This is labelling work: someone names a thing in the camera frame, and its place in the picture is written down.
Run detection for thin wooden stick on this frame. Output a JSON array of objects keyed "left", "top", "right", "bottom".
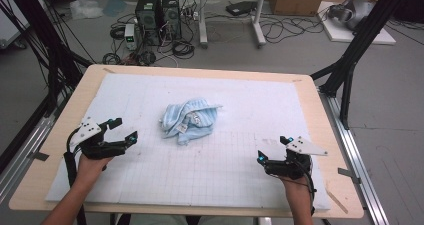
[{"left": 324, "top": 187, "right": 350, "bottom": 215}]

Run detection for person's left hand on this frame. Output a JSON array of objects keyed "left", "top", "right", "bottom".
[{"left": 76, "top": 152, "right": 115, "bottom": 186}]

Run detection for white gridded foam mat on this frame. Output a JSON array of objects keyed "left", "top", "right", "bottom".
[{"left": 45, "top": 72, "right": 332, "bottom": 212}]

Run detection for person's legs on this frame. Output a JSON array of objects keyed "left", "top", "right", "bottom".
[{"left": 128, "top": 214, "right": 259, "bottom": 225}]

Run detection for black metal frame stand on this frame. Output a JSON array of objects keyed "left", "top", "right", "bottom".
[
  {"left": 0, "top": 0, "right": 94, "bottom": 117},
  {"left": 309, "top": 0, "right": 415, "bottom": 130}
]

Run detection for person's right hand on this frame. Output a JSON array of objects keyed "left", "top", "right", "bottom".
[{"left": 279, "top": 174, "right": 314, "bottom": 201}]

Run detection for grey headset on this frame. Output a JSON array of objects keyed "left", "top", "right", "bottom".
[{"left": 327, "top": 0, "right": 377, "bottom": 32}]

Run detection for aluminium rail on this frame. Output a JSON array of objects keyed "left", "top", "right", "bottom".
[
  {"left": 0, "top": 93, "right": 66, "bottom": 204},
  {"left": 317, "top": 90, "right": 390, "bottom": 225}
]

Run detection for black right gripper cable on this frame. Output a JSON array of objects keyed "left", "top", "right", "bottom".
[{"left": 292, "top": 157, "right": 318, "bottom": 217}]

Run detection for light wooden table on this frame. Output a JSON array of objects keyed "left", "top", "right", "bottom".
[{"left": 8, "top": 63, "right": 365, "bottom": 220}]

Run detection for large black computer tower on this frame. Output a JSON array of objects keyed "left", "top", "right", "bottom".
[{"left": 134, "top": 0, "right": 163, "bottom": 47}]

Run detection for white floor board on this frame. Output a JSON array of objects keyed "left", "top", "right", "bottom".
[{"left": 315, "top": 0, "right": 397, "bottom": 46}]

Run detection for brown cardboard box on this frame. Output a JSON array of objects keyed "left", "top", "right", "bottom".
[{"left": 267, "top": 0, "right": 329, "bottom": 17}]

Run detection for white power supply box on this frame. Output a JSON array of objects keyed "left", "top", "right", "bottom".
[{"left": 123, "top": 23, "right": 139, "bottom": 51}]

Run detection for blue striped towel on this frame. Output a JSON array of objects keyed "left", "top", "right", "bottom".
[{"left": 158, "top": 97, "right": 224, "bottom": 146}]

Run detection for clear plastic bag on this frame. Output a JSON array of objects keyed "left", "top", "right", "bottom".
[{"left": 69, "top": 0, "right": 105, "bottom": 21}]

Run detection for slim black computer tower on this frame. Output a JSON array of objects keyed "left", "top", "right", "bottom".
[{"left": 161, "top": 0, "right": 183, "bottom": 41}]

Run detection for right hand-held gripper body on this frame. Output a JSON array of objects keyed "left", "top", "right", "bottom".
[{"left": 264, "top": 136, "right": 329, "bottom": 181}]

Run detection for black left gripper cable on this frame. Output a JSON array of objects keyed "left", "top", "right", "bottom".
[{"left": 63, "top": 129, "right": 88, "bottom": 225}]

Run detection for white desk leg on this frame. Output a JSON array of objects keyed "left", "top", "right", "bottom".
[
  {"left": 197, "top": 0, "right": 210, "bottom": 49},
  {"left": 250, "top": 0, "right": 268, "bottom": 49}
]

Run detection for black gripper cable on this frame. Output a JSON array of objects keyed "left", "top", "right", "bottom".
[
  {"left": 63, "top": 129, "right": 88, "bottom": 225},
  {"left": 292, "top": 157, "right": 318, "bottom": 217}
]

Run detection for coiled black floor cable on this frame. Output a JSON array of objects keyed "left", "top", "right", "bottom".
[{"left": 170, "top": 39, "right": 196, "bottom": 60}]

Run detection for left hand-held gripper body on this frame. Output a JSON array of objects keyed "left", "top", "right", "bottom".
[{"left": 68, "top": 116, "right": 130, "bottom": 160}]

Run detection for grey tape piece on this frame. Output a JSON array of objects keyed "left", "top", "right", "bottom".
[
  {"left": 337, "top": 166, "right": 362, "bottom": 185},
  {"left": 27, "top": 150, "right": 50, "bottom": 162}
]

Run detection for flat black device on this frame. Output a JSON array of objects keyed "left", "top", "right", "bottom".
[{"left": 225, "top": 0, "right": 258, "bottom": 17}]

